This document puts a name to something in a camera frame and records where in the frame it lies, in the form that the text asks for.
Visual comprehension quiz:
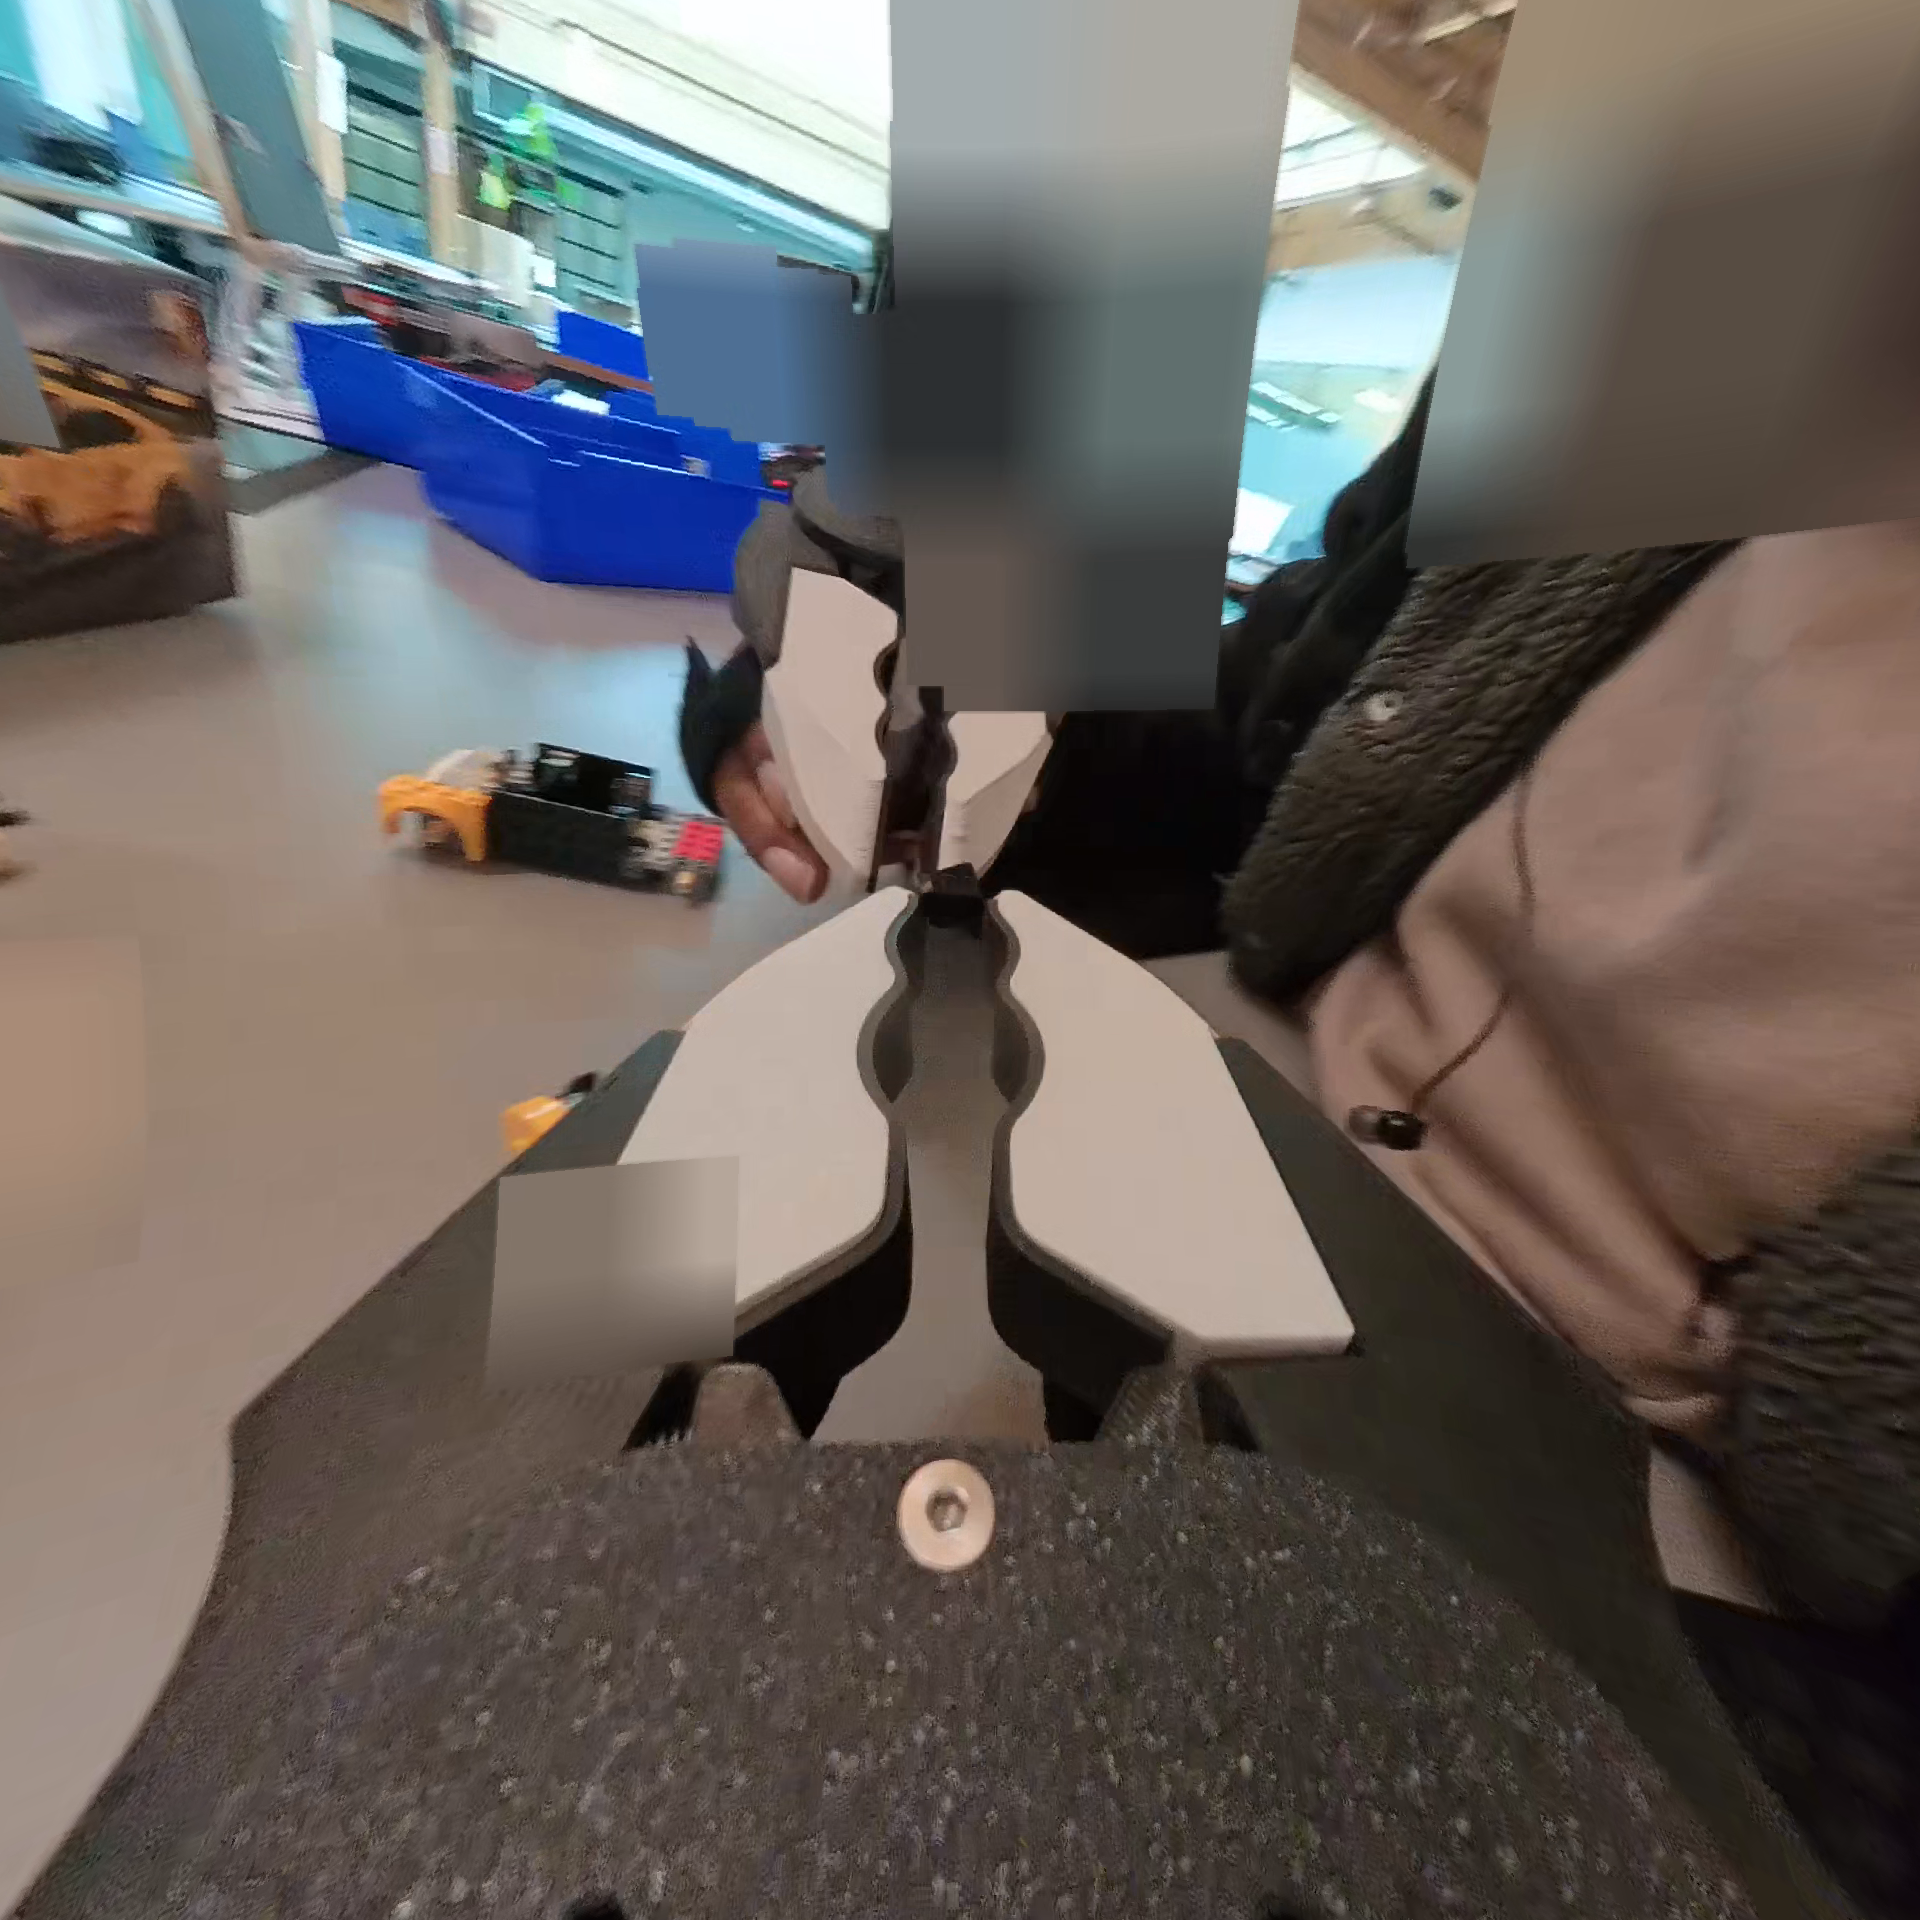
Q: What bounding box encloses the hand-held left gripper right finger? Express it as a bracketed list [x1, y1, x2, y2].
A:
[982, 888, 1356, 1364]

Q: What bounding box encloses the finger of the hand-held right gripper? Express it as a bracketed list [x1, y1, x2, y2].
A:
[922, 708, 1056, 880]
[762, 569, 922, 904]

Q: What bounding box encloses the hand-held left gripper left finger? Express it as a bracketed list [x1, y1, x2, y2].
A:
[620, 885, 915, 1329]

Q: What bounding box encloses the black lego car chassis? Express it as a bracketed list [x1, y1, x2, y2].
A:
[378, 738, 725, 905]

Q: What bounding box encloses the lego box with car picture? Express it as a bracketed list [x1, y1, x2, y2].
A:
[0, 240, 242, 646]

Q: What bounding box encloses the person's right hand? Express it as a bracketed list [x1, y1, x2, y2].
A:
[712, 731, 833, 905]

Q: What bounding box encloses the blue plastic bin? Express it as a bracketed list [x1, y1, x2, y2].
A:
[292, 318, 453, 474]
[404, 360, 789, 590]

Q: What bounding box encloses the pale pink hoodie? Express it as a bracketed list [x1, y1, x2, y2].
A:
[1306, 526, 1920, 1622]

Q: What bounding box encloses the dark hoodie drawstring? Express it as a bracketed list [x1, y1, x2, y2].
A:
[1346, 960, 1518, 1155]

